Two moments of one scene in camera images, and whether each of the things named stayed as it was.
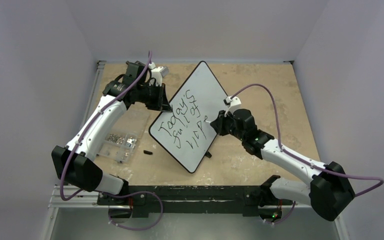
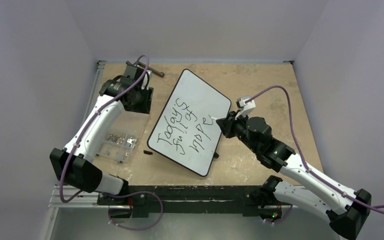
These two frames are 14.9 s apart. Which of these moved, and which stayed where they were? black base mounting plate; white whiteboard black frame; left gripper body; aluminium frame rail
Moved: white whiteboard black frame; left gripper body
Stayed: black base mounting plate; aluminium frame rail
